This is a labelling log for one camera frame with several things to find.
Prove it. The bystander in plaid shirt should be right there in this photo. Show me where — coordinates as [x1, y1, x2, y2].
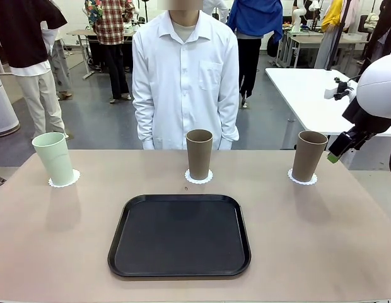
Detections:
[84, 0, 135, 104]

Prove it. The bystander in blue jacket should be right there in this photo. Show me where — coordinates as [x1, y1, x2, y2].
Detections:
[228, 0, 284, 108]

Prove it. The black stand pole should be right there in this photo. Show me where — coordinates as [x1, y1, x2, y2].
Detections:
[324, 0, 353, 71]

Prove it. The bystander in grey trousers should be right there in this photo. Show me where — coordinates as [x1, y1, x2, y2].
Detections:
[40, 21, 74, 100]

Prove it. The hanging pink garment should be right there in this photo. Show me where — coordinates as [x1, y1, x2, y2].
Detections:
[342, 0, 358, 32]

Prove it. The white scalloped paper coaster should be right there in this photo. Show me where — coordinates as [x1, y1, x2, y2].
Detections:
[48, 169, 81, 189]
[184, 169, 214, 185]
[287, 168, 318, 186]

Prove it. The beige puffy jacket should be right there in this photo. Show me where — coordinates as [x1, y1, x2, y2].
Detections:
[364, 12, 380, 33]

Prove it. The white folding table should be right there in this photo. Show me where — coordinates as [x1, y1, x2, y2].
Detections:
[264, 67, 391, 152]

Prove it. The tall brown cup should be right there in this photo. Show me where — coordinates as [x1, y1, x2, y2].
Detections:
[185, 129, 214, 181]
[291, 130, 329, 183]

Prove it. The bystander in dark coat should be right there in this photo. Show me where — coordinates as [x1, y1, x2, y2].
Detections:
[365, 0, 391, 66]

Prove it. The bystander in black tee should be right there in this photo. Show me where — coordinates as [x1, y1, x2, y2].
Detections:
[0, 0, 70, 141]

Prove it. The person's right forearm white sleeve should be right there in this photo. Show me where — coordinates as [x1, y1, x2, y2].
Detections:
[134, 100, 156, 151]

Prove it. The tall light green cup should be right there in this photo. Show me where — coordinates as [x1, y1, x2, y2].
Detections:
[32, 132, 75, 186]

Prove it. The grey workbench desk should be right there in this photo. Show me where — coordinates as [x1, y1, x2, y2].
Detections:
[277, 30, 370, 69]

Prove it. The person torso in white shirt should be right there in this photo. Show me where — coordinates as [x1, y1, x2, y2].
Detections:
[131, 11, 240, 151]

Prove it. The person's left forearm white sleeve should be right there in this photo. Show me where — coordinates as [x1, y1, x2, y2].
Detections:
[218, 100, 240, 151]

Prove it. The floral patterned shirt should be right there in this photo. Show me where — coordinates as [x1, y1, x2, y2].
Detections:
[84, 0, 104, 25]

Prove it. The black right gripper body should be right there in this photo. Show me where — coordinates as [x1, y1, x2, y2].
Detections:
[342, 97, 391, 141]

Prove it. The grey desk with metal legs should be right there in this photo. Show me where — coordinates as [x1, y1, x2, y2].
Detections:
[66, 29, 98, 80]

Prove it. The black plastic serving tray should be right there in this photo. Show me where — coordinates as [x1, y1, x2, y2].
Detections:
[107, 194, 252, 278]

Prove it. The mannequin in yellow top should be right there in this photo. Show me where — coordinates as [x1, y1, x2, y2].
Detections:
[314, 0, 345, 69]

